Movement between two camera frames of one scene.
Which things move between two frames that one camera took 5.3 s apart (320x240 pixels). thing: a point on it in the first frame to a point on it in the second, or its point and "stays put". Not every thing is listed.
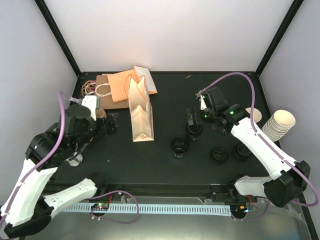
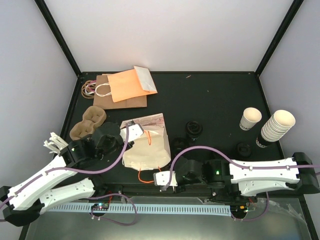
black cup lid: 194,131 stays put
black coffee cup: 179,146 stays put
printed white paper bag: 142,114 to 151,150
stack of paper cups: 277,125 stays put
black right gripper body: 211,113 to 196,181
